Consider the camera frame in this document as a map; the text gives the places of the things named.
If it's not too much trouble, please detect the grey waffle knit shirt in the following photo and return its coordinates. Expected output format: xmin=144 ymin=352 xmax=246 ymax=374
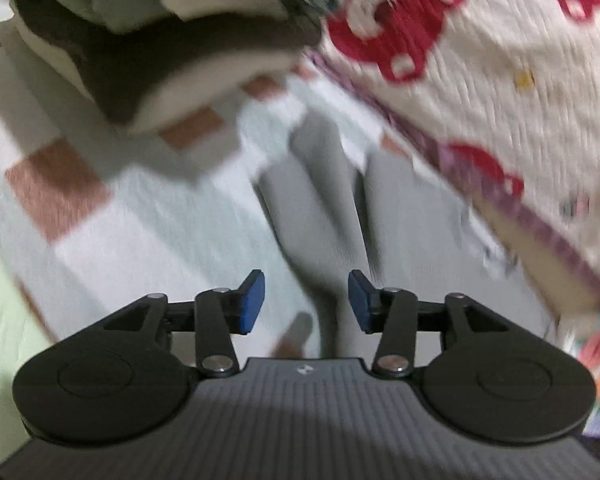
xmin=258 ymin=110 xmax=555 ymax=362

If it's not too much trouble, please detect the checkered bed sheet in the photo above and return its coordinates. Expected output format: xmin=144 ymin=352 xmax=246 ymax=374
xmin=0 ymin=24 xmax=387 ymax=359

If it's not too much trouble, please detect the light green cloth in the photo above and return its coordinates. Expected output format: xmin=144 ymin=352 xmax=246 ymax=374
xmin=0 ymin=253 xmax=52 ymax=463

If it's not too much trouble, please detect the cream folded bottom garment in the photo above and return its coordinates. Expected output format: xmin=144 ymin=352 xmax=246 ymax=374
xmin=12 ymin=15 xmax=300 ymax=136

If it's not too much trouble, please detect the red bear quilted blanket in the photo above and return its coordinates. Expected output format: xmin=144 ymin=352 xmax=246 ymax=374
xmin=314 ymin=0 xmax=600 ymax=311

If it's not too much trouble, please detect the dark brown folded garment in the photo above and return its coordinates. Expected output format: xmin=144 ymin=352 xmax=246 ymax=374
xmin=12 ymin=0 xmax=322 ymax=126

